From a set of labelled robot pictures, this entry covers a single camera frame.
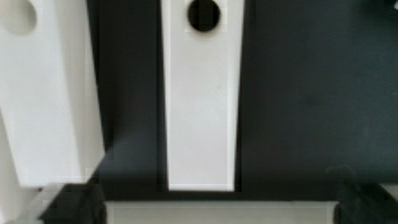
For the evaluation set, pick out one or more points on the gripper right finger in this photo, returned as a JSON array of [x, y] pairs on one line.
[[366, 204]]

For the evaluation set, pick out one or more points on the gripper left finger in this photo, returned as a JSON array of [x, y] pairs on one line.
[[76, 207]]

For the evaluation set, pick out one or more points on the white chair back frame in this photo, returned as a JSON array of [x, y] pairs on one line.
[[48, 94]]

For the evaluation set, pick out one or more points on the white U-shaped fence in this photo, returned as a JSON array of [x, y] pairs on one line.
[[218, 212]]

